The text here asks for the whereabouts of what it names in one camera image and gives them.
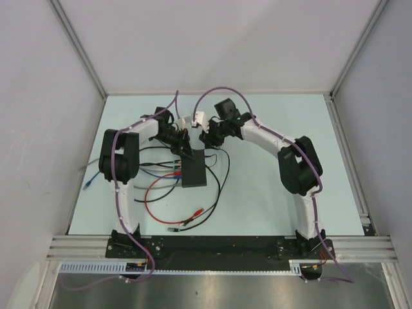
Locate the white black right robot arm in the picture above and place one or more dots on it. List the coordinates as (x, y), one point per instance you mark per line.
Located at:
(299, 165)

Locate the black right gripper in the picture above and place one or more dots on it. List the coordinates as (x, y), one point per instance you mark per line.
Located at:
(209, 140)

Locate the right aluminium corner post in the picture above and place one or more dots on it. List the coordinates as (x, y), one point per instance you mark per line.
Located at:
(360, 44)

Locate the aluminium corner post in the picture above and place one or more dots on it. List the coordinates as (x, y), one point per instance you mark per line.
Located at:
(71, 33)
(360, 44)

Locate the right aluminium side rail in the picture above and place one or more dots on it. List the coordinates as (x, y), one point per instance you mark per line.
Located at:
(351, 171)

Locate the aluminium front frame rail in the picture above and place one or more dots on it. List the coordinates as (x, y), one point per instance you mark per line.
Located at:
(349, 249)

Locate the left aluminium corner post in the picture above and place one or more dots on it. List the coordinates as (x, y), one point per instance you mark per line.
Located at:
(71, 33)

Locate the black network switch box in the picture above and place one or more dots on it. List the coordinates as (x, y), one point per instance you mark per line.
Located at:
(193, 170)

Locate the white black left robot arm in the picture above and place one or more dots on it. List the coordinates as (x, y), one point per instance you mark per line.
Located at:
(119, 159)

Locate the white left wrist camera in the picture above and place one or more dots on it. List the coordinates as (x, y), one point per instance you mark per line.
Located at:
(184, 122)

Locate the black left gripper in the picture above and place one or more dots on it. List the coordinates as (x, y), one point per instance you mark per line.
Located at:
(182, 147)

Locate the black cable teal boot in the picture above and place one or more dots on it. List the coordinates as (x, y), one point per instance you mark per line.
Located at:
(161, 163)

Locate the grey slotted cable duct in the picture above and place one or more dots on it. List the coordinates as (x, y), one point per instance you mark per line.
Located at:
(271, 268)

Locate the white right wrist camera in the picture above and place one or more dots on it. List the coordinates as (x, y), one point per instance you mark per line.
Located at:
(200, 120)

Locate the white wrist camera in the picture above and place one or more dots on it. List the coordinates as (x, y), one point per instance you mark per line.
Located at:
(200, 120)
(184, 122)

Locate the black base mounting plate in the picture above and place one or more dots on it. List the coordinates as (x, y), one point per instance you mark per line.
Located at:
(121, 246)

